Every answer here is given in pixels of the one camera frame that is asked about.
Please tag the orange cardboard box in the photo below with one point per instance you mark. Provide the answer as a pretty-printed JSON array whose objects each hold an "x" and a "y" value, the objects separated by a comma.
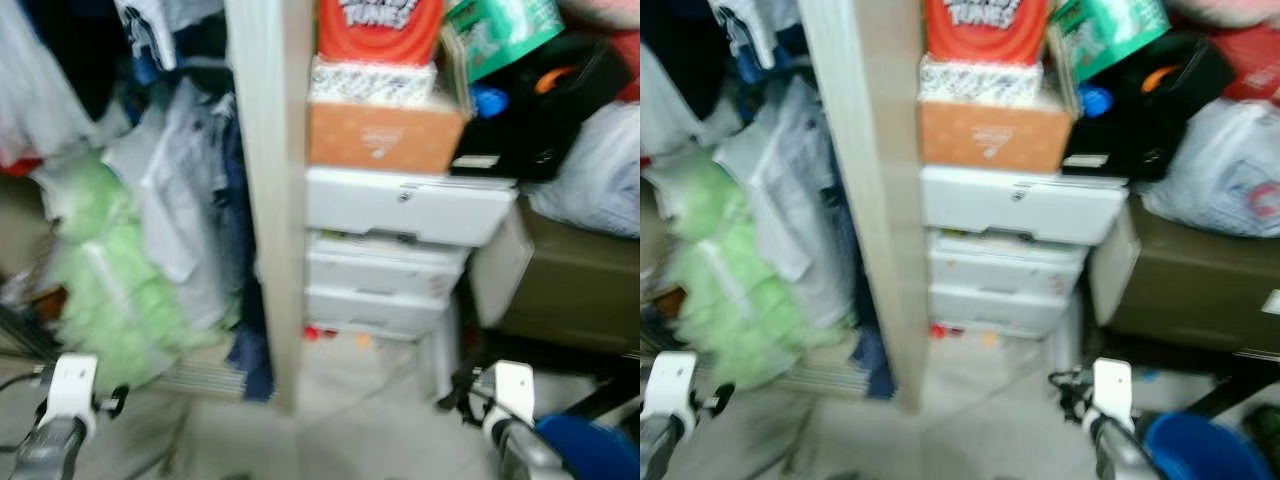
[
  {"x": 380, "y": 135},
  {"x": 1000, "y": 135}
]

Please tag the blue plastic bucket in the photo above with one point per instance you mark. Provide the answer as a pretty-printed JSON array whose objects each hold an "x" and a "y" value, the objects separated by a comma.
[
  {"x": 590, "y": 450},
  {"x": 1200, "y": 450}
]

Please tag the grey hanging garment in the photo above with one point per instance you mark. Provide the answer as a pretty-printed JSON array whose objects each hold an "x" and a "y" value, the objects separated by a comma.
[
  {"x": 180, "y": 200},
  {"x": 790, "y": 190}
]

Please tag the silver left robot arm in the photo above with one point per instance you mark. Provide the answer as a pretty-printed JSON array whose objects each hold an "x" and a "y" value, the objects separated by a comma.
[
  {"x": 50, "y": 450},
  {"x": 660, "y": 455}
]

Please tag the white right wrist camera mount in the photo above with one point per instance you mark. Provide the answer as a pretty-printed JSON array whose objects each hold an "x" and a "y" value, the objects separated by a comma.
[
  {"x": 513, "y": 390},
  {"x": 1113, "y": 388}
]

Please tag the green printed box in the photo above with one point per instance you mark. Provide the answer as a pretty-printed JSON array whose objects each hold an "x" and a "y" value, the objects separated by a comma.
[
  {"x": 1110, "y": 35},
  {"x": 510, "y": 35}
]

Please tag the dark blue garment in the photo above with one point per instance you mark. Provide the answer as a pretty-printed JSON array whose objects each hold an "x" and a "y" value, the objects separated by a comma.
[
  {"x": 255, "y": 360},
  {"x": 872, "y": 360}
]

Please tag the white black patterned box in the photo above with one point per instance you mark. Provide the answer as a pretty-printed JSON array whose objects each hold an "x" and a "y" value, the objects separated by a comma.
[
  {"x": 370, "y": 85},
  {"x": 985, "y": 82}
]

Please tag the pink fabric bundle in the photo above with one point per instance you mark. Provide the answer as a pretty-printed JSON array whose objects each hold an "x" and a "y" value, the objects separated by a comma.
[
  {"x": 1225, "y": 12},
  {"x": 600, "y": 12}
]

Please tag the red printed box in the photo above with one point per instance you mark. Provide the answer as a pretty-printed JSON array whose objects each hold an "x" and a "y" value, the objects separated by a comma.
[
  {"x": 985, "y": 40},
  {"x": 380, "y": 40}
]

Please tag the white plastic drawer unit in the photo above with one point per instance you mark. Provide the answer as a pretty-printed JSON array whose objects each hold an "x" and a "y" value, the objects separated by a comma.
[
  {"x": 400, "y": 210},
  {"x": 1010, "y": 210}
]

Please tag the white printed plastic bag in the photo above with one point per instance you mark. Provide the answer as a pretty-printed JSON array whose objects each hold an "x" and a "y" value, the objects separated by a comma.
[
  {"x": 600, "y": 170},
  {"x": 1210, "y": 170}
]

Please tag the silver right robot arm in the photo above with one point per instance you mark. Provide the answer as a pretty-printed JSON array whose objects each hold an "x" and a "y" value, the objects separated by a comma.
[
  {"x": 530, "y": 455},
  {"x": 1125, "y": 455}
]

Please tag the light wooden post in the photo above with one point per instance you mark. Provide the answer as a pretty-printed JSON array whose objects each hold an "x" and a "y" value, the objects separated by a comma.
[
  {"x": 270, "y": 200},
  {"x": 880, "y": 200}
]

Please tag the blue bottle cap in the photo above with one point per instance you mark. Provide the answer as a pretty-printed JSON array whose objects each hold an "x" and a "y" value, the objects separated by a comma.
[
  {"x": 1096, "y": 101},
  {"x": 490, "y": 102}
]

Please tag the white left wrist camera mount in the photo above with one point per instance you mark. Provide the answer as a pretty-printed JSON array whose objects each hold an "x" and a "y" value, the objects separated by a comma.
[
  {"x": 72, "y": 385},
  {"x": 668, "y": 385}
]

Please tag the red bag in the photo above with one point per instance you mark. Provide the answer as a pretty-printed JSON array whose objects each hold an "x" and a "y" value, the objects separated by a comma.
[
  {"x": 625, "y": 65},
  {"x": 1255, "y": 65}
]

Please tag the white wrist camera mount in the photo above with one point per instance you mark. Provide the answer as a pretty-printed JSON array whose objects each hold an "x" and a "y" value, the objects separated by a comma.
[
  {"x": 1113, "y": 388},
  {"x": 72, "y": 385},
  {"x": 513, "y": 390},
  {"x": 668, "y": 385}
]

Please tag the brown plastic storage box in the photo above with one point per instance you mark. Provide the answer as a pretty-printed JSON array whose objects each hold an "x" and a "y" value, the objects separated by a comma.
[
  {"x": 1190, "y": 290},
  {"x": 580, "y": 290}
]

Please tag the light green fluffy cloth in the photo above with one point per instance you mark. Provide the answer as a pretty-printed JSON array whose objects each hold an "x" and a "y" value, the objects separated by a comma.
[
  {"x": 110, "y": 290},
  {"x": 730, "y": 290}
]

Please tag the black bag with orange mark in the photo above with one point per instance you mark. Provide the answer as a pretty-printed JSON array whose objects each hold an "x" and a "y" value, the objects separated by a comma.
[
  {"x": 1160, "y": 120},
  {"x": 550, "y": 120}
]

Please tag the white hanging garment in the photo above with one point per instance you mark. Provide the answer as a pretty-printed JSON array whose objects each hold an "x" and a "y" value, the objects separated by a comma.
[
  {"x": 40, "y": 90},
  {"x": 670, "y": 110}
]

